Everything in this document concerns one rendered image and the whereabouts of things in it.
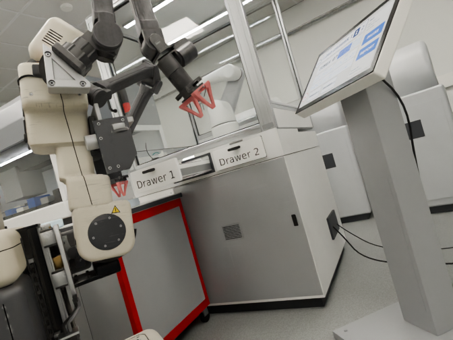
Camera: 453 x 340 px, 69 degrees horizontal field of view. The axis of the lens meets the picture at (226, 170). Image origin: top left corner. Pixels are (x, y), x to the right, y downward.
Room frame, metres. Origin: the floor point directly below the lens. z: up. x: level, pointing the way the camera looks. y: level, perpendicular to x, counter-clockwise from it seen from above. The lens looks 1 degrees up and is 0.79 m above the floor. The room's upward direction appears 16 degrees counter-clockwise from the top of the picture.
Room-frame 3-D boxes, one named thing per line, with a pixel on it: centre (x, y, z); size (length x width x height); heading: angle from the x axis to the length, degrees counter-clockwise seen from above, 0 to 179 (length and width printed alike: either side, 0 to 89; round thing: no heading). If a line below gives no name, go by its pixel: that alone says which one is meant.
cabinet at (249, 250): (2.29, -0.06, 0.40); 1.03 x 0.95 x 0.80; 63
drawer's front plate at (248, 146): (1.74, -0.08, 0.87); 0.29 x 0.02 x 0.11; 63
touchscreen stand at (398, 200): (1.23, -0.54, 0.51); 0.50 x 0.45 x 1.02; 104
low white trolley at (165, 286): (1.80, 0.70, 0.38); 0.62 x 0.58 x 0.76; 63
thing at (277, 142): (2.29, -0.06, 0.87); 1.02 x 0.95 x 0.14; 63
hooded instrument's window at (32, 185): (2.96, 1.57, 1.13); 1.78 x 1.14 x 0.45; 63
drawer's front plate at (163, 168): (1.60, 0.34, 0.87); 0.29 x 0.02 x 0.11; 63
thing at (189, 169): (1.78, 0.25, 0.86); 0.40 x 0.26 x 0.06; 153
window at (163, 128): (1.89, 0.15, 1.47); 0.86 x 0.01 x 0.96; 63
